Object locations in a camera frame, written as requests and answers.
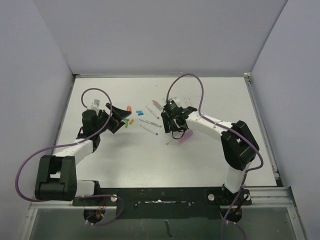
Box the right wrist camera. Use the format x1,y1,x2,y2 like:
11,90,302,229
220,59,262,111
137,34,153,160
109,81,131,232
168,97,182,107

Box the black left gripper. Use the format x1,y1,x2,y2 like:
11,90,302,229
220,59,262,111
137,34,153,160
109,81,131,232
94,103,131,135

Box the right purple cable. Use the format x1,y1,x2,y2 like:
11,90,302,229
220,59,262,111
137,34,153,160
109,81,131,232
165,73,264,240

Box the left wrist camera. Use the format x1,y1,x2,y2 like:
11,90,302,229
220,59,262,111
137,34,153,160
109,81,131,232
87,99,100,111

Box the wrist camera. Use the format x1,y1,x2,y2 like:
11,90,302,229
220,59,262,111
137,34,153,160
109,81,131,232
168,97,182,107
87,99,100,111

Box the purple cable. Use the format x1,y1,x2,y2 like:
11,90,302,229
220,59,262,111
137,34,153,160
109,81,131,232
15,87,125,227
165,73,264,240

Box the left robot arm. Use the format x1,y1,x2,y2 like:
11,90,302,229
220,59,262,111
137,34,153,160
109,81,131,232
34,103,132,206

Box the orange highlighter body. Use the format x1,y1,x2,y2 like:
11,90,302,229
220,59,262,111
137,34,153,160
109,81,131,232
152,100,164,112

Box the right side aluminium rail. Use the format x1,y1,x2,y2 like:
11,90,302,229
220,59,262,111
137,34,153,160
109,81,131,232
244,72,281,180

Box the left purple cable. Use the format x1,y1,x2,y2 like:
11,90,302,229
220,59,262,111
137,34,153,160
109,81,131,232
15,87,125,227

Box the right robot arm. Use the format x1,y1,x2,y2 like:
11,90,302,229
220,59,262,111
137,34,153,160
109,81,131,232
161,99,259,205

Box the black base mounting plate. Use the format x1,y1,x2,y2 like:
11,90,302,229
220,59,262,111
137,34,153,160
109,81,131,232
72,187,252,220

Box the aluminium frame rail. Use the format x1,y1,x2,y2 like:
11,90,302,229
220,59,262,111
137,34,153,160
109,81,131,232
21,187,307,240

